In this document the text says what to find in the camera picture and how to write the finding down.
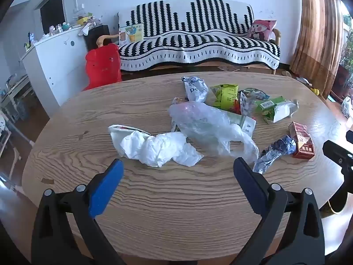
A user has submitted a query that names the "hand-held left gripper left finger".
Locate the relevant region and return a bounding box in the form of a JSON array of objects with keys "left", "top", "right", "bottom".
[{"left": 31, "top": 159, "right": 127, "bottom": 265}]

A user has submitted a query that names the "white paper card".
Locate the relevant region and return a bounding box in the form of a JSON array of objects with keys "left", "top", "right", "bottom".
[{"left": 221, "top": 110, "right": 257, "bottom": 138}]

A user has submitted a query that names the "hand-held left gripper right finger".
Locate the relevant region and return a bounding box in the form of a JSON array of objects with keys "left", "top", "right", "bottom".
[{"left": 233, "top": 157, "right": 326, "bottom": 265}]

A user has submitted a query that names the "white metal frame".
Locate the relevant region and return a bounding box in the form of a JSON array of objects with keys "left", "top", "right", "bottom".
[{"left": 0, "top": 116, "right": 36, "bottom": 180}]

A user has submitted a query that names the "black trash bin gold rim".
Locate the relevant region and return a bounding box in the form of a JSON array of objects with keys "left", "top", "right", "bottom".
[{"left": 321, "top": 172, "right": 353, "bottom": 217}]

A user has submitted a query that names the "silver foil wrapper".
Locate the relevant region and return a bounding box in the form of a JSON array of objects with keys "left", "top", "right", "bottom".
[{"left": 238, "top": 88, "right": 270, "bottom": 116}]

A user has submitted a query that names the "pile of colourful toys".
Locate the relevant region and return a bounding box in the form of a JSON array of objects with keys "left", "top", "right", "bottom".
[{"left": 72, "top": 12, "right": 102, "bottom": 35}]

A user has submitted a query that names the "blue silver wrapper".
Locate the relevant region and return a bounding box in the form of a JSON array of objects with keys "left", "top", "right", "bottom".
[{"left": 252, "top": 135, "right": 297, "bottom": 175}]

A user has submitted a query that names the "white small desk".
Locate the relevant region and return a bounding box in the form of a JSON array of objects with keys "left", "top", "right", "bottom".
[{"left": 0, "top": 74, "right": 32, "bottom": 122}]

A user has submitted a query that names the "black white patterned blanket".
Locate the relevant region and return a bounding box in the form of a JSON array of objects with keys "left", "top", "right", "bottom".
[{"left": 118, "top": 0, "right": 281, "bottom": 71}]

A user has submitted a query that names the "black cabinet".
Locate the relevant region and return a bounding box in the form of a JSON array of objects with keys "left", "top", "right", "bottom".
[{"left": 84, "top": 25, "right": 111, "bottom": 51}]

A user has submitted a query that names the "red plastic chair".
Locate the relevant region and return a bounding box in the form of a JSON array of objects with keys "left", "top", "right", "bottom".
[{"left": 83, "top": 43, "right": 122, "bottom": 91}]

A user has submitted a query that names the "white wrapper red edge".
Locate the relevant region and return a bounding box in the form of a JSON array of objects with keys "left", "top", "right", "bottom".
[{"left": 108, "top": 125, "right": 151, "bottom": 158}]

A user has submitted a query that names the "green snack packet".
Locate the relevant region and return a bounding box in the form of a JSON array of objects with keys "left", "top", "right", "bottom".
[{"left": 210, "top": 84, "right": 241, "bottom": 114}]

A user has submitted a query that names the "white cabinet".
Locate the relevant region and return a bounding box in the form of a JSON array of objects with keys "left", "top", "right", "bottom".
[{"left": 21, "top": 23, "right": 91, "bottom": 111}]

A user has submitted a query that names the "wooden sofa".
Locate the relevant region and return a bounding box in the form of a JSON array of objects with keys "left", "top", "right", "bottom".
[{"left": 96, "top": 0, "right": 282, "bottom": 75}]

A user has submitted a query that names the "white wrapper blue print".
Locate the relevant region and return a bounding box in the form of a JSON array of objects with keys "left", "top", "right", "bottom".
[{"left": 181, "top": 76, "right": 209, "bottom": 103}]

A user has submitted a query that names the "red cigarette box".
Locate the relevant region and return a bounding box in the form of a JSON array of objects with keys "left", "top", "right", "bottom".
[{"left": 288, "top": 121, "right": 315, "bottom": 160}]

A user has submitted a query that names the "green white drink carton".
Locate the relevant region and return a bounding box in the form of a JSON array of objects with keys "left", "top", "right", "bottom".
[{"left": 255, "top": 96, "right": 300, "bottom": 124}]

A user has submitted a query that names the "potted plant red pot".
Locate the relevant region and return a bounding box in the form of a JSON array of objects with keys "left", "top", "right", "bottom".
[{"left": 331, "top": 14, "right": 353, "bottom": 102}]

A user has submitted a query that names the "clear plastic bag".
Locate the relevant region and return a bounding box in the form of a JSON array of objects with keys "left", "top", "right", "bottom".
[{"left": 169, "top": 101, "right": 260, "bottom": 164}]

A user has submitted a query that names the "row of small bottles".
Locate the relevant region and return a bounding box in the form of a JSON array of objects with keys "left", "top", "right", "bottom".
[{"left": 41, "top": 22, "right": 72, "bottom": 38}]

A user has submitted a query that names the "colourful picture book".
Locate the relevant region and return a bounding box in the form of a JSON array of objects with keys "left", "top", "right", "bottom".
[{"left": 118, "top": 23, "right": 144, "bottom": 45}]

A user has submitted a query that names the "white tissue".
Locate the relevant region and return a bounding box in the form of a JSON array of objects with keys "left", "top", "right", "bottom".
[{"left": 120, "top": 131, "right": 205, "bottom": 168}]

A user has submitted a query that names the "pink cartoon cushion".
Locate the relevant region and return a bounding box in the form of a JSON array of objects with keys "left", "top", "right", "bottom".
[{"left": 245, "top": 19, "right": 277, "bottom": 41}]

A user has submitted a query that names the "white plastic bag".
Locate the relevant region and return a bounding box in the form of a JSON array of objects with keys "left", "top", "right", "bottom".
[{"left": 341, "top": 97, "right": 353, "bottom": 118}]

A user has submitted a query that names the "brown curtain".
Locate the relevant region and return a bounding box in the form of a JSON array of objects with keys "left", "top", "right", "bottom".
[{"left": 289, "top": 0, "right": 345, "bottom": 97}]

